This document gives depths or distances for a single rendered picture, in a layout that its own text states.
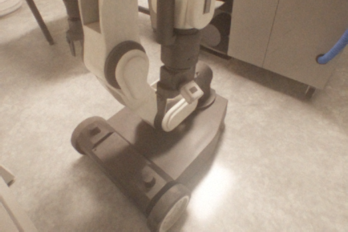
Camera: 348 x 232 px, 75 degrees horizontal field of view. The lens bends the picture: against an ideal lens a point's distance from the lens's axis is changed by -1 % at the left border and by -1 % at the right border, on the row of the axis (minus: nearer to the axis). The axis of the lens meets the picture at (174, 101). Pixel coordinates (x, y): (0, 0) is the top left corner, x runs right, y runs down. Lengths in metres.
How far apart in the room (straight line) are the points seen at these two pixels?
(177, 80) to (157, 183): 0.45
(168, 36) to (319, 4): 0.86
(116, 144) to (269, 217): 0.69
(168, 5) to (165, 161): 0.66
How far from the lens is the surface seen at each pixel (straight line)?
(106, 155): 1.00
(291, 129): 1.34
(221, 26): 1.68
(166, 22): 0.46
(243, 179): 1.12
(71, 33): 0.86
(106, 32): 0.60
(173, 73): 0.52
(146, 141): 1.02
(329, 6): 1.21
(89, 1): 0.67
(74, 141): 1.15
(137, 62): 0.63
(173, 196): 0.86
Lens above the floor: 1.00
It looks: 46 degrees down
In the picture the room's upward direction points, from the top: 6 degrees counter-clockwise
